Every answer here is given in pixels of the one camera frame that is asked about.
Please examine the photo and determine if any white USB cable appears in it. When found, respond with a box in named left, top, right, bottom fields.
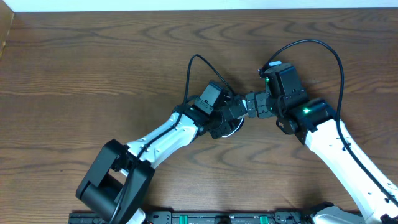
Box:
left=223, top=116, right=246, bottom=138

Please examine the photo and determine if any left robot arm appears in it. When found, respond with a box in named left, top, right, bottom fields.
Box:
left=76, top=82, right=247, bottom=223

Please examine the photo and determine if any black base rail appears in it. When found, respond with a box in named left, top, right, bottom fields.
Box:
left=68, top=208, right=382, bottom=224

